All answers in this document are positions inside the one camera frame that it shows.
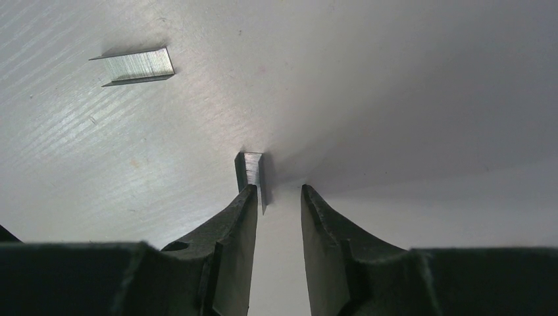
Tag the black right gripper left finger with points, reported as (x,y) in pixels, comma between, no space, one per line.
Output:
(206,272)

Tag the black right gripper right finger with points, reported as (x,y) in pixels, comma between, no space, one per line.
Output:
(351,272)

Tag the silver staple strip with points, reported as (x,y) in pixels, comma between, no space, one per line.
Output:
(250,169)
(148,65)

